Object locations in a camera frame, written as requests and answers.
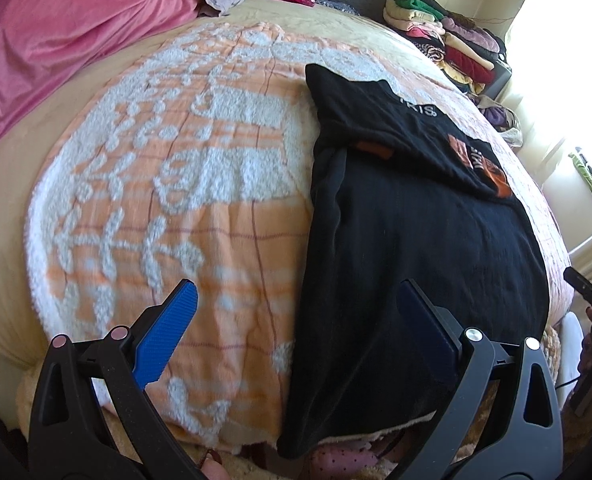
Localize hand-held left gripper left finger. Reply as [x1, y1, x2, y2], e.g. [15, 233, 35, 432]
[27, 278, 211, 480]

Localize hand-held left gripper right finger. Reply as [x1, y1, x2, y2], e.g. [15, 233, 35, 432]
[397, 278, 564, 480]

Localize black sweater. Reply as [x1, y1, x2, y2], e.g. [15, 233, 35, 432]
[276, 62, 550, 460]

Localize crumpled clothes heap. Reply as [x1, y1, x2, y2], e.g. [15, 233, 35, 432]
[476, 95, 524, 148]

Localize stack of folded clothes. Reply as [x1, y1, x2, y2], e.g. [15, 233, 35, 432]
[383, 0, 509, 96]

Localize person's left hand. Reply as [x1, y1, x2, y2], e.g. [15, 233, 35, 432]
[198, 450, 237, 480]

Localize green cloth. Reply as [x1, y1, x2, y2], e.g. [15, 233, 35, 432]
[568, 147, 592, 191]

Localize orange and white patterned blanket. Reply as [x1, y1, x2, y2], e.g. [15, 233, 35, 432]
[23, 20, 576, 448]

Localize pink dotted pants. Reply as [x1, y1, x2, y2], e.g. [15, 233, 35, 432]
[308, 442, 381, 480]

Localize beige fluffy cloth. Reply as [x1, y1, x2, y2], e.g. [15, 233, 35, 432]
[16, 325, 576, 480]

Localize beige bed quilt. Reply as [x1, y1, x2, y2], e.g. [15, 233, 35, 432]
[0, 0, 456, 376]

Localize white curtain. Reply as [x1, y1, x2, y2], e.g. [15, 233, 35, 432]
[500, 0, 592, 281]

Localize pink blanket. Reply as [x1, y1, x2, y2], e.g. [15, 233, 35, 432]
[0, 0, 201, 161]

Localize dark patterned cloth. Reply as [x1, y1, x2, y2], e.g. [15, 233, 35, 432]
[316, 0, 361, 16]

